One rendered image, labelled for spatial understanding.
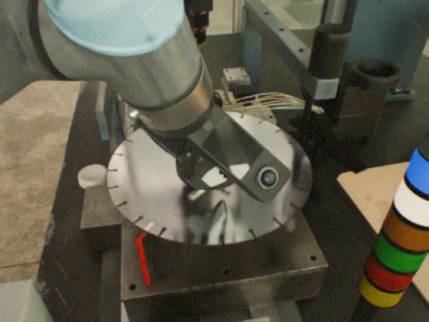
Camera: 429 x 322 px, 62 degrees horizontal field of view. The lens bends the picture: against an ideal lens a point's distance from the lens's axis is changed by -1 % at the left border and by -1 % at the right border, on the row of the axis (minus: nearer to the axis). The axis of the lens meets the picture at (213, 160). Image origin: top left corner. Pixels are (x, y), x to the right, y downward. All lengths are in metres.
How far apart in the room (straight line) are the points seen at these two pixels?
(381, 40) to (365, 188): 0.48
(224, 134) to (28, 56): 0.18
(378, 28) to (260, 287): 0.83
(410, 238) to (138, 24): 0.28
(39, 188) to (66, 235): 1.35
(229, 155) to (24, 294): 0.34
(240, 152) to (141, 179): 0.25
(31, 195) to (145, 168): 1.56
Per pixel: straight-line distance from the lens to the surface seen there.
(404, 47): 1.25
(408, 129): 1.17
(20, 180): 2.24
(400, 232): 0.36
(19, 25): 0.27
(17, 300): 0.55
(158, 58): 0.24
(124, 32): 0.22
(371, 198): 0.88
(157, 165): 0.59
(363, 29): 1.15
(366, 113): 0.97
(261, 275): 0.57
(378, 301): 0.43
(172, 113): 0.29
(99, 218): 0.71
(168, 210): 0.52
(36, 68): 0.28
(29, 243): 1.88
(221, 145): 0.35
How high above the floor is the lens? 1.32
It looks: 39 degrees down
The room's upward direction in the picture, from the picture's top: straight up
